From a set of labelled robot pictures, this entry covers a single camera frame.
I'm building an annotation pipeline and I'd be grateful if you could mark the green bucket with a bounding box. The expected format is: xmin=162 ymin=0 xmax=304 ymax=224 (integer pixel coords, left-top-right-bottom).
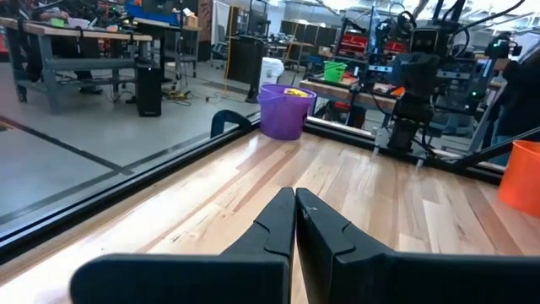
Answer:
xmin=323 ymin=60 xmax=348 ymax=84

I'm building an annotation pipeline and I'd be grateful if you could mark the person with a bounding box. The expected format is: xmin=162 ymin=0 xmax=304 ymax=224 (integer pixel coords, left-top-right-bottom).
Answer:
xmin=484 ymin=50 xmax=540 ymax=166

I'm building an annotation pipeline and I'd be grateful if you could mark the purple jack-o-lantern bucket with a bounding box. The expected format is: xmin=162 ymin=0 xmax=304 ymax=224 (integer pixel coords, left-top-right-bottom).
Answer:
xmin=256 ymin=83 xmax=318 ymax=142

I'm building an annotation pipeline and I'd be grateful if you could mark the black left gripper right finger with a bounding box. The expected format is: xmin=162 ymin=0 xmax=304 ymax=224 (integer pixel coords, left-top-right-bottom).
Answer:
xmin=296 ymin=187 xmax=540 ymax=304

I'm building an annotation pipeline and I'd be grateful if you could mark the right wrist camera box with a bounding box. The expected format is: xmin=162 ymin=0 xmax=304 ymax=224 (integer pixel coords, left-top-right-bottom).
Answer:
xmin=409 ymin=25 xmax=440 ymax=55

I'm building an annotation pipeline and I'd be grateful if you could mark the orange plastic bucket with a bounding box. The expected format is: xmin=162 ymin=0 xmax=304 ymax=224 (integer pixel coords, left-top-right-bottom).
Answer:
xmin=497 ymin=139 xmax=540 ymax=219

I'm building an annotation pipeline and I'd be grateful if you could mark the yellow Sour Patch bag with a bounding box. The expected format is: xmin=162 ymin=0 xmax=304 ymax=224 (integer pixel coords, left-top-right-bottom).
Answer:
xmin=283 ymin=87 xmax=312 ymax=99

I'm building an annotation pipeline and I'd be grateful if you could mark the black diagonal frame strut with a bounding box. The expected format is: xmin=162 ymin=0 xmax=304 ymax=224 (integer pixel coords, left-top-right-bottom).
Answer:
xmin=445 ymin=126 xmax=540 ymax=170

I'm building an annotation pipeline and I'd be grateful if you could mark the black tower box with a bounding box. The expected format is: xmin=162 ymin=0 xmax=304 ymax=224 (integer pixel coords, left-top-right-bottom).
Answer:
xmin=135 ymin=62 xmax=164 ymax=118

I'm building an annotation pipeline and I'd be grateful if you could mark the wooden desk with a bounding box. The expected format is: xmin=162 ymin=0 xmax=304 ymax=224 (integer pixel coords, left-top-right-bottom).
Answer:
xmin=133 ymin=16 xmax=203 ymax=84

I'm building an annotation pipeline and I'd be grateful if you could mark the black cabinet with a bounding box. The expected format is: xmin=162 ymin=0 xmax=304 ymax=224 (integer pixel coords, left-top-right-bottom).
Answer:
xmin=226 ymin=35 xmax=267 ymax=104

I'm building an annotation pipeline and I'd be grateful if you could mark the black arched handle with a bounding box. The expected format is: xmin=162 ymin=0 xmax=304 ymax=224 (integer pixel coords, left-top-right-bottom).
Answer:
xmin=209 ymin=109 xmax=254 ymax=138

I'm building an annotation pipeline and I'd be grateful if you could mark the white bin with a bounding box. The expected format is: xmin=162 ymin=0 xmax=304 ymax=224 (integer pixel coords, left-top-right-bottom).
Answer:
xmin=258 ymin=57 xmax=285 ymax=89

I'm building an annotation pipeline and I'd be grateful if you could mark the grey wooden workbench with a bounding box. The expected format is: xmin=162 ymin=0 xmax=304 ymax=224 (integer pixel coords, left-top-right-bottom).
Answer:
xmin=0 ymin=16 xmax=154 ymax=113

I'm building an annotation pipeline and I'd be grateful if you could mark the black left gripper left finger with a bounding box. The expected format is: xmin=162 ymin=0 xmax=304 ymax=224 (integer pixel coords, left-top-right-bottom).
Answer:
xmin=69 ymin=187 xmax=297 ymax=304

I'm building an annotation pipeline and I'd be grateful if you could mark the red storage bin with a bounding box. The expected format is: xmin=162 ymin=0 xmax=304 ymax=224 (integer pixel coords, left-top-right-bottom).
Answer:
xmin=382 ymin=40 xmax=409 ymax=55
xmin=344 ymin=32 xmax=369 ymax=56

